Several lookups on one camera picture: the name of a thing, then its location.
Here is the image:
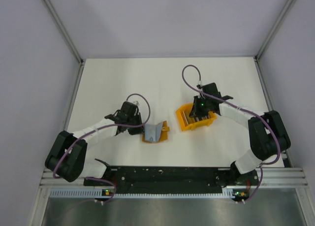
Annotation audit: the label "yellow plastic bin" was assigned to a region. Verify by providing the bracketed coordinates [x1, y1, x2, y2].
[176, 103, 217, 131]

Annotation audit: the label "yellow leather card holder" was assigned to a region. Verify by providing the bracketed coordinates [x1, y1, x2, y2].
[142, 121, 170, 144]

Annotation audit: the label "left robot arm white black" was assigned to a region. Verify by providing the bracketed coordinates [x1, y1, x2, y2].
[45, 101, 144, 185]

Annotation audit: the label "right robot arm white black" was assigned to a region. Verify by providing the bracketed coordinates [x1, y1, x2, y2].
[189, 83, 291, 185]

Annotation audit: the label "credit cards in bin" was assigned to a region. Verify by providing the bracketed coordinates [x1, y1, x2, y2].
[185, 113, 209, 124]

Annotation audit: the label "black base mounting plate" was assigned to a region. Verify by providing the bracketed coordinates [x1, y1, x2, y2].
[83, 165, 259, 194]

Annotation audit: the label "metal sheet front panel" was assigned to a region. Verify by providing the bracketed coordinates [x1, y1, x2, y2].
[42, 190, 306, 226]

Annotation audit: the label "aluminium frame post right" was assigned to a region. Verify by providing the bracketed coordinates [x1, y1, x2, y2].
[254, 0, 302, 61]

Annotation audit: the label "aluminium frame post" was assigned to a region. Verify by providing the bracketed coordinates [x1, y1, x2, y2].
[36, 0, 86, 64]
[254, 0, 302, 61]

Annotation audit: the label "grey slotted cable duct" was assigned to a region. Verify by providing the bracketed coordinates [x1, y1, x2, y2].
[49, 188, 245, 199]

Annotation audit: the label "aluminium frame rail front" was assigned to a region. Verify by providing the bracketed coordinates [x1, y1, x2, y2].
[39, 168, 310, 187]

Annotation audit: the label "aluminium frame post left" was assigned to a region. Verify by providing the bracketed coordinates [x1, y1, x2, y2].
[36, 0, 86, 64]

